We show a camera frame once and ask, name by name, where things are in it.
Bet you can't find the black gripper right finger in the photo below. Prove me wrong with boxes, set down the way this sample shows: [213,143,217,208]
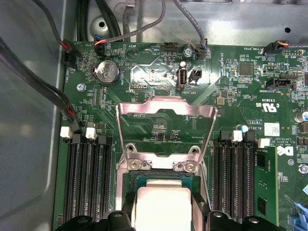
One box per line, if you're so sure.
[192,192,287,231]

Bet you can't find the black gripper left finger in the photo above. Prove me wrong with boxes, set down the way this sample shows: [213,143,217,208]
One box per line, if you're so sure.
[54,191,138,231]

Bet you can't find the silver CPU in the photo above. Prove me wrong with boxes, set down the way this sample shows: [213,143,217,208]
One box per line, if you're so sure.
[132,175,197,231]

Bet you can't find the metal socket cover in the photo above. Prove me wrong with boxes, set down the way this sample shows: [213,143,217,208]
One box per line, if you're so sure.
[115,96,218,169]

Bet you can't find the installed green RAM stick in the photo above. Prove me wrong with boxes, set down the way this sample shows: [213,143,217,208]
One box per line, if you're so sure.
[255,146,279,228]

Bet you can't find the black PC case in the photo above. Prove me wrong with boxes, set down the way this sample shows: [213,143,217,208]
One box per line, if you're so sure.
[0,0,308,231]

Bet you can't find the green motherboard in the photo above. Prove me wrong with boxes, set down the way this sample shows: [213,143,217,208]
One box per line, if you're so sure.
[52,40,308,231]

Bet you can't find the internal USB port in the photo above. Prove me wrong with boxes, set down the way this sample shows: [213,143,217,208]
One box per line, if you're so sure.
[177,68,188,91]

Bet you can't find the silver coin battery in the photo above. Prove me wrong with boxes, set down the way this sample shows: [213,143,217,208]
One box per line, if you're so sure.
[92,59,121,85]

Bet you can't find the grey braided wire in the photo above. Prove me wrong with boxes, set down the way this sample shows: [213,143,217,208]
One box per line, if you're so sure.
[173,0,209,58]
[94,0,167,57]

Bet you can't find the red black fan wire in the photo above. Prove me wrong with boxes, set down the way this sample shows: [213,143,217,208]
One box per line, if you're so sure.
[31,0,82,64]

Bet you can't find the thick black sleeved cable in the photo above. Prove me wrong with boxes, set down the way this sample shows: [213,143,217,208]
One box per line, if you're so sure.
[0,36,81,135]

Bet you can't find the orange wire connector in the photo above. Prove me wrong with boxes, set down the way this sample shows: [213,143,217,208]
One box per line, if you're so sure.
[263,40,289,55]

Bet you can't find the thick black cable bundle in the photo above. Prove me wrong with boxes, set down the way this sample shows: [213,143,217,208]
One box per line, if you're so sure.
[95,0,121,42]

